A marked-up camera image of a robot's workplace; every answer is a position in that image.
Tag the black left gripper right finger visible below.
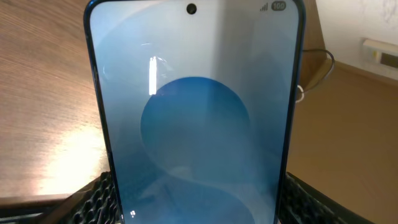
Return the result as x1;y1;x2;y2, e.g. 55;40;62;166
279;172;373;224

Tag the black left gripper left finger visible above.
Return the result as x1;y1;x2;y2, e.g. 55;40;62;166
40;172;120;224

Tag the blue smartphone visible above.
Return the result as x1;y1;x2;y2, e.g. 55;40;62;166
83;0;305;224

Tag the black charging cable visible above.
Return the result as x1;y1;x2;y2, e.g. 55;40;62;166
302;49;336;94

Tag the brown cardboard panel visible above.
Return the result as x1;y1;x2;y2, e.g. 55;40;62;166
288;0;397;223

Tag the white wall socket plate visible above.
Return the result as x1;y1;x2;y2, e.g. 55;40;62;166
363;39;397;69

